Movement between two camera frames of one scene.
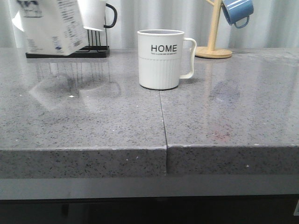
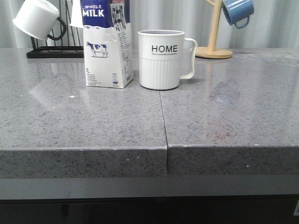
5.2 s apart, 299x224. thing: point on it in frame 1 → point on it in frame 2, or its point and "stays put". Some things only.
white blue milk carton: (54, 27) → (108, 44)
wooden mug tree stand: (210, 52) stays put
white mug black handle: (93, 14) → (76, 17)
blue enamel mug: (235, 10) stays put
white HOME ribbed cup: (160, 52) stays put
